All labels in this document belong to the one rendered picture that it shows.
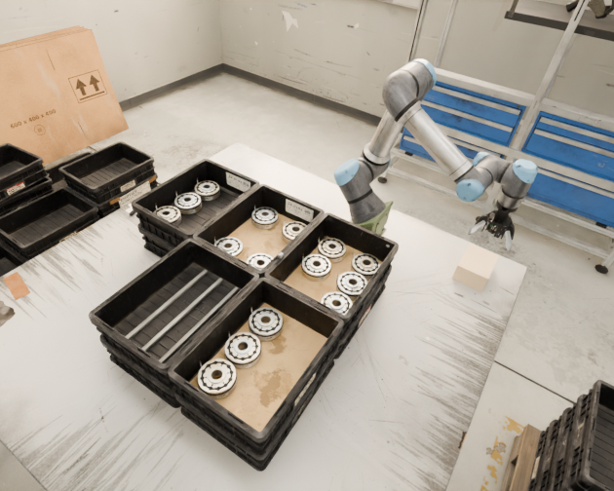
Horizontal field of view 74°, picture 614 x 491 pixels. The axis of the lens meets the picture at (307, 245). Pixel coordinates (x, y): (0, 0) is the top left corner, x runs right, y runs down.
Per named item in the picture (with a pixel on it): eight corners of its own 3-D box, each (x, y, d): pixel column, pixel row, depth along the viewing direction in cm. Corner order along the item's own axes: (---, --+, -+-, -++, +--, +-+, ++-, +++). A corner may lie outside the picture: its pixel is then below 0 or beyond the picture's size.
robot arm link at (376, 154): (345, 173, 176) (394, 62, 131) (365, 158, 184) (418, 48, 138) (365, 191, 174) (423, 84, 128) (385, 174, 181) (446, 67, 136)
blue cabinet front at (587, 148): (503, 186, 285) (540, 110, 246) (617, 228, 258) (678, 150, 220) (502, 188, 283) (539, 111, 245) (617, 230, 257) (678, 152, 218)
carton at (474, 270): (464, 255, 173) (470, 243, 168) (491, 268, 169) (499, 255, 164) (451, 278, 163) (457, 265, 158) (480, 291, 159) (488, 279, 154)
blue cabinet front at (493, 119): (399, 148, 314) (417, 74, 276) (492, 182, 288) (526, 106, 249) (398, 149, 312) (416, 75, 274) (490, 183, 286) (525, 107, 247)
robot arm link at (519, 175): (518, 154, 133) (544, 164, 129) (504, 181, 141) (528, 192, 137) (509, 163, 128) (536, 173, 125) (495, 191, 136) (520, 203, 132)
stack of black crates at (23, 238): (82, 232, 247) (63, 186, 224) (115, 253, 236) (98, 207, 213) (16, 270, 222) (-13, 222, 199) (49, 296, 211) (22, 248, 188)
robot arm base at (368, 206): (362, 209, 182) (352, 190, 179) (391, 201, 171) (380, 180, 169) (347, 226, 171) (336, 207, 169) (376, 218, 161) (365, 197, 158)
